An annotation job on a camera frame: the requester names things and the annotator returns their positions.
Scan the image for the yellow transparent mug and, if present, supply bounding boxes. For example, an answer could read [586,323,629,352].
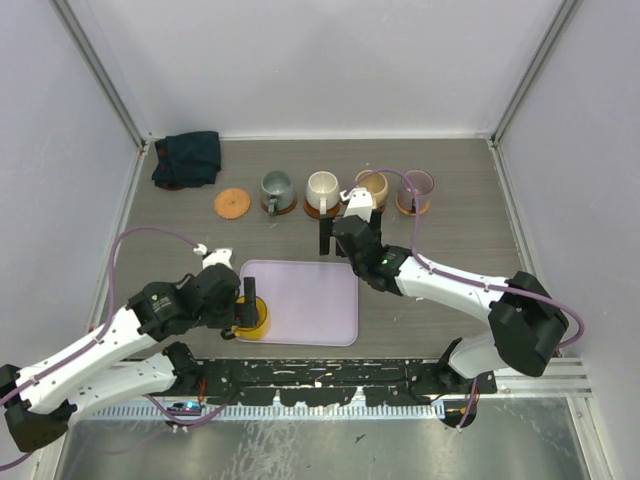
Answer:
[220,297,271,341]

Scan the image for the white ceramic mug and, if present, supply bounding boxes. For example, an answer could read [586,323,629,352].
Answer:
[305,171,341,216]

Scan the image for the woven rattan coaster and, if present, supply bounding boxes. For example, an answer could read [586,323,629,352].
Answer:
[395,193,430,216]
[213,188,251,220]

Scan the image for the beige ceramic mug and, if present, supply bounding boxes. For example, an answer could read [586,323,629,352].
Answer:
[355,170,389,200]

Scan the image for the grey-green ceramic mug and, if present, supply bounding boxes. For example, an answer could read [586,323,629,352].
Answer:
[260,171,297,208]

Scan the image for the lavender plastic tray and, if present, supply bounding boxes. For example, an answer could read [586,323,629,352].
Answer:
[239,260,359,347]

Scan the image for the purple transparent mug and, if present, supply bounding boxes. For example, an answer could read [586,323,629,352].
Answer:
[396,170,435,204]

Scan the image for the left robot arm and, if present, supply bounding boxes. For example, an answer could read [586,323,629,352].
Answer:
[1,264,259,453]

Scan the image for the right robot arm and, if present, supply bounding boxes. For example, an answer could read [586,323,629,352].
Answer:
[319,215,569,394]

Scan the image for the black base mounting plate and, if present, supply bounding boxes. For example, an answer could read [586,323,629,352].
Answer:
[154,359,472,407]

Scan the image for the dark blue folded cloth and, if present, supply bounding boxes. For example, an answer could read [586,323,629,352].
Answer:
[152,131,222,190]

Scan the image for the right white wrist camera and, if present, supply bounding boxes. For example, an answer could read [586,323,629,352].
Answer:
[340,187,376,222]

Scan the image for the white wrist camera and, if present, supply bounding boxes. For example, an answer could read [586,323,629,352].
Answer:
[193,243,233,269]
[340,187,376,222]

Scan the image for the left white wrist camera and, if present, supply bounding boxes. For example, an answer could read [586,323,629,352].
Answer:
[193,243,233,269]

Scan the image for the slotted cable duct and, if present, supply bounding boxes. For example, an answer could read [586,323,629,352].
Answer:
[87,401,445,421]

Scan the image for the aluminium front rail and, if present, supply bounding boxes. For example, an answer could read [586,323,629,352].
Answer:
[49,357,594,399]

